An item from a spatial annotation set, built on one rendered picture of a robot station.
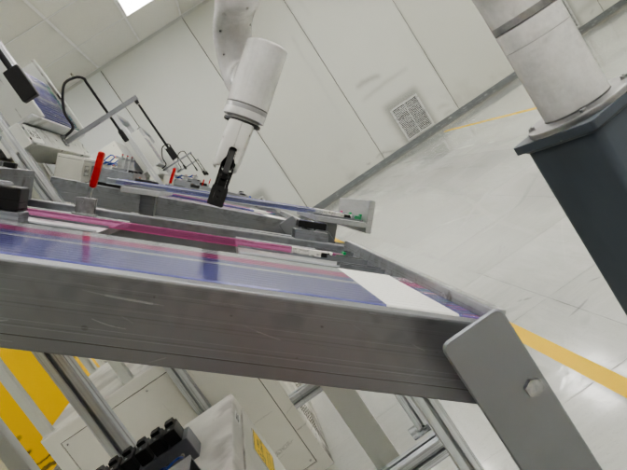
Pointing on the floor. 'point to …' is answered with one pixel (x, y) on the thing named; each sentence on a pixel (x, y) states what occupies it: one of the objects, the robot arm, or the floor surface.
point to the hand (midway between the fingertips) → (217, 195)
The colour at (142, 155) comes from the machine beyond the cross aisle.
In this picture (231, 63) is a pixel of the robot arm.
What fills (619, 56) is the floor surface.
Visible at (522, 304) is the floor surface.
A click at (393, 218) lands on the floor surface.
